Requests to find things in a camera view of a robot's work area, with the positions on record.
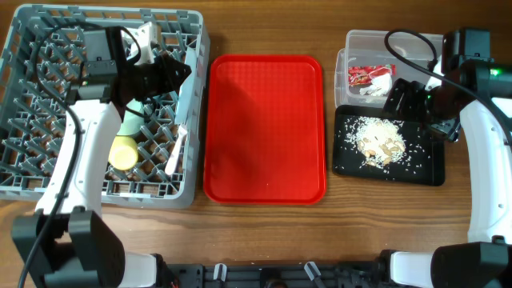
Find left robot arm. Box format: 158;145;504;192
11;22;191;287

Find white plastic fork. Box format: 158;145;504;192
164;124;188;176

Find yellow plastic cup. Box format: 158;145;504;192
108;136;138;170

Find black waste tray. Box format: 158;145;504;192
333;105;445;186

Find grey dishwasher rack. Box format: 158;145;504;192
1;4;210;209

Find light green bowl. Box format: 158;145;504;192
117;99;145;138

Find red ketchup sachet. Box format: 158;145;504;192
347;64;396;86

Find large light blue plate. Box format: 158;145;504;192
174;47;197;125

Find rice and food scraps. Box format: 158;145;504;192
342;116;426;175

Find white napkin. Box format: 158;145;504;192
359;74;393;97

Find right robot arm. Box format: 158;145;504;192
379;28;511;287

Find red plastic tray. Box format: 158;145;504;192
203;54;326;205

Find clear plastic bin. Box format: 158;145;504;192
334;30;433;108

